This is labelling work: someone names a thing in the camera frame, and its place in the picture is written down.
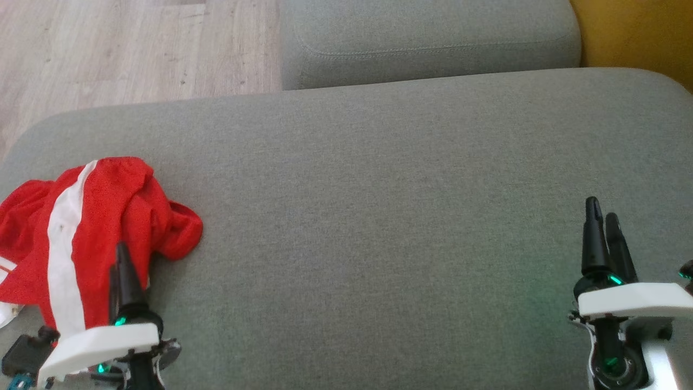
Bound small grey sofa cushion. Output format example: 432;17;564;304
279;0;583;91

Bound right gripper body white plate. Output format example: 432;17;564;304
573;272;693;321

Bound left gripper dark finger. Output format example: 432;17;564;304
115;242;147;316
108;259;121;324

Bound red basketball jersey white sleeves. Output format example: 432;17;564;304
0;181;204;329

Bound red shorts white stripe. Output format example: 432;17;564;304
0;157;175;332

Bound large grey sofa seat cushion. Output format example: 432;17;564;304
0;68;693;390

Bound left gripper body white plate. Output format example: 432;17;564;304
36;302;164;387

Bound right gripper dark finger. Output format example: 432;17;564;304
605;212;638;284
581;196;611;277

